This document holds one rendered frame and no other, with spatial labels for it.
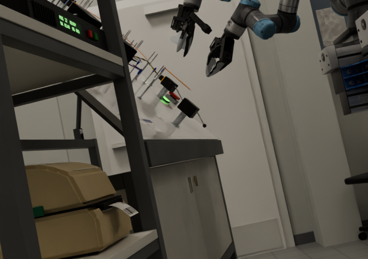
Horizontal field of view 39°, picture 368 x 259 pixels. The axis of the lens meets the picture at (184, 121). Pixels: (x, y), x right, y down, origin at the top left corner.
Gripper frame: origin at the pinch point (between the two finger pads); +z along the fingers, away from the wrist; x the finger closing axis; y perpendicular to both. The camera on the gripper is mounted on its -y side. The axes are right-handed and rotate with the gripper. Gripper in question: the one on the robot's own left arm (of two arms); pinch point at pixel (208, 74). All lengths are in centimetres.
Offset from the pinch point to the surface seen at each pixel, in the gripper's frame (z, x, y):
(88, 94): -10, 55, -72
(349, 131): 48, -182, 133
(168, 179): 9, 22, -68
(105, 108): -10, 51, -75
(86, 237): -7, 53, -118
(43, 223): -4, 60, -114
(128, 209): -9, 45, -109
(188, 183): 19, 7, -51
